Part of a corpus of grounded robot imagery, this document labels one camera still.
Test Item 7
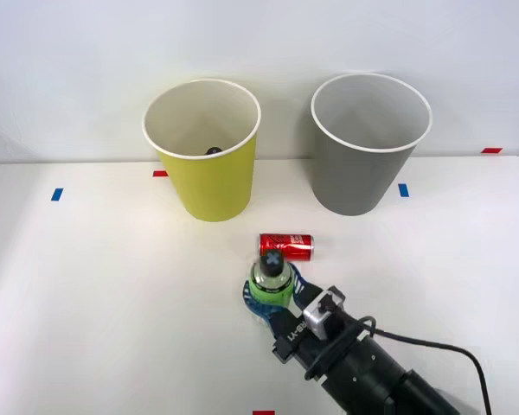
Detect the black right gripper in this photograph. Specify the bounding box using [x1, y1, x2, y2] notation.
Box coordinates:
[240, 262, 376, 382]

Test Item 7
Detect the green label plastic bottle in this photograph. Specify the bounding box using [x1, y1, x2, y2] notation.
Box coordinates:
[247, 249, 296, 309]

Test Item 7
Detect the red drink can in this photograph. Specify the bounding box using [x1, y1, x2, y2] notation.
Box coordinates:
[259, 233, 315, 263]

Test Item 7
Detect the yellow-green plastic waste bin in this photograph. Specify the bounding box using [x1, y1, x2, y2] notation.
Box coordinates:
[142, 78, 262, 223]

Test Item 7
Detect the grey plastic waste bin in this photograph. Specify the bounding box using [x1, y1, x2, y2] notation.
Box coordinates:
[310, 72, 433, 216]

